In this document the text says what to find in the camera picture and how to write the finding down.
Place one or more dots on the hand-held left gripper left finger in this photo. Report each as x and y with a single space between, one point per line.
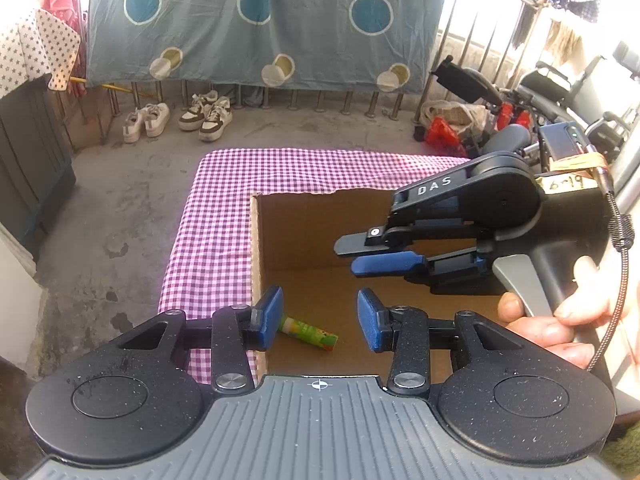
270 317

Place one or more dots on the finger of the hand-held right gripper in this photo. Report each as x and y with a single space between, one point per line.
360 244
385 264

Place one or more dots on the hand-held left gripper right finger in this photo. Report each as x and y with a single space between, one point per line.
367 320

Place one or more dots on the green tube with white cap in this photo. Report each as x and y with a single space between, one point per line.
310 332

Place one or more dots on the brown cardboard box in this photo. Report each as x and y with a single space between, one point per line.
300 240

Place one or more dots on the person's right hand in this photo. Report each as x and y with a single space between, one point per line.
590 300

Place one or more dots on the red plastic bag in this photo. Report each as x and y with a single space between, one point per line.
442 131
510 115

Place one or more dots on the beige cloth bag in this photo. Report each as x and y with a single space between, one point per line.
460 112

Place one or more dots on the purple checkered tablecloth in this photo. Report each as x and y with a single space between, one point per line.
220 210

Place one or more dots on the black wheelchair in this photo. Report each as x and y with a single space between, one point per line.
590 90
465 80

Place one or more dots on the metal balcony railing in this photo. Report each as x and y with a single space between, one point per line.
345 102

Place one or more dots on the beige hanging cloth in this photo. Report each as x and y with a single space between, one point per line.
564 37

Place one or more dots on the dark hanging cloth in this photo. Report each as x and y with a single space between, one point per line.
524 27

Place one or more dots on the beige and brown sneaker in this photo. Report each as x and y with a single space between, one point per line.
196 112
216 120

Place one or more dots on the white sneaker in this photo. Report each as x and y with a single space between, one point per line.
133 127
156 119

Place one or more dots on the blue blanket with circles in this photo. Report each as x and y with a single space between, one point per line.
210 35

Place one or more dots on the yellow stick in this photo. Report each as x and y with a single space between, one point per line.
115 88

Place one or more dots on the green fuzzy cloth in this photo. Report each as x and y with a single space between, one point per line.
625 455

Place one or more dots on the dark grey cabinet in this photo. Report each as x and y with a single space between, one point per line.
30 160

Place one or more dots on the white star-patterned cloth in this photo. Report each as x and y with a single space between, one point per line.
25 50

